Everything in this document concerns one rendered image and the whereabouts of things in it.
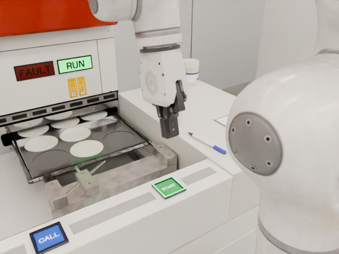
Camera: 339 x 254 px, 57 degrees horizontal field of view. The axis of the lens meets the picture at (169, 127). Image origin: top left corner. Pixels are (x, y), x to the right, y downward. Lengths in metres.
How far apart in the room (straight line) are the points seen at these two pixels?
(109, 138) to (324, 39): 0.76
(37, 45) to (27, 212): 0.50
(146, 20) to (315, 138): 0.36
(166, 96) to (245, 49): 3.30
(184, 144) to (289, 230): 0.51
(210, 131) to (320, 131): 0.65
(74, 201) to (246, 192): 0.43
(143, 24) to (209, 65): 2.95
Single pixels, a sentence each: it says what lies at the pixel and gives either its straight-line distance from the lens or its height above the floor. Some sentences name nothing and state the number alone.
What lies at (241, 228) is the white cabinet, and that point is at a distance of 0.92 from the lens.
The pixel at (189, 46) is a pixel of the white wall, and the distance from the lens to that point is 3.26.
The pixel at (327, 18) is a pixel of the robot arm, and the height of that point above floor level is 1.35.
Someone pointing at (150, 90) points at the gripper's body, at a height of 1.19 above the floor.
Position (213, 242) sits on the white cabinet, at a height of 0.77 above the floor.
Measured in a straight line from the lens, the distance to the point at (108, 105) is 1.20.
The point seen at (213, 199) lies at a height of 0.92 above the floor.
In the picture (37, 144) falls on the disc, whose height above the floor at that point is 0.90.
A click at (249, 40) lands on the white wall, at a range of 3.84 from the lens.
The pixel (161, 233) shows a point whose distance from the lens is 0.71.
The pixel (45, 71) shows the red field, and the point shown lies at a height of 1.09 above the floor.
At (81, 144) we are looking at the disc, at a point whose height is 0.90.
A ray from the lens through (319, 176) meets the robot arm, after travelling 0.31.
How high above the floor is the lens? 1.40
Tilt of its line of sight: 28 degrees down
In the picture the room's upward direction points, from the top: straight up
